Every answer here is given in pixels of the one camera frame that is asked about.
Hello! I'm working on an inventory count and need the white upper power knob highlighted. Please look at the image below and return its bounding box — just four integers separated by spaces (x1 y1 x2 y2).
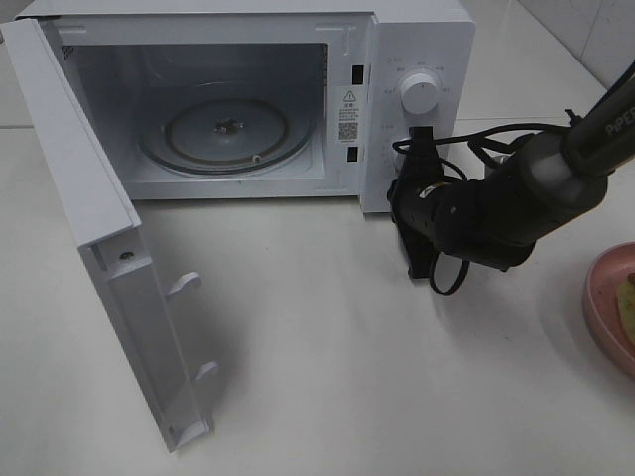
399 70 441 115

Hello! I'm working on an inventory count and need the pink plate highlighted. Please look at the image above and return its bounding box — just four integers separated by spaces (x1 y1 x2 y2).
582 242 634 380

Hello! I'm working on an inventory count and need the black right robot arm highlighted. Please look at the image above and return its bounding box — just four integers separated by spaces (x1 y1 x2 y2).
387 67 634 294

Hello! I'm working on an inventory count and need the white bread sandwich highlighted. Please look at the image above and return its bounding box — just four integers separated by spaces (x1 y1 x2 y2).
615 273 635 344

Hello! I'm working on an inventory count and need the white warning label sticker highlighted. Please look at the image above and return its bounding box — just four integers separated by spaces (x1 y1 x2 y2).
335 85 363 144

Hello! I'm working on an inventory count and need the white microwave oven body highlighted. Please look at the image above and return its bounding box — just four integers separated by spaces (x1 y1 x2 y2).
10 1 475 213

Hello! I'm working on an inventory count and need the glass turntable plate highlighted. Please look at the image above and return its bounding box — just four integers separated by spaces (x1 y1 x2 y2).
138 81 324 177

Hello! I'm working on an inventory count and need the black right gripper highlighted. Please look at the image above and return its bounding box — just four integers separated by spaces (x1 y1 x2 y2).
387 126 464 280

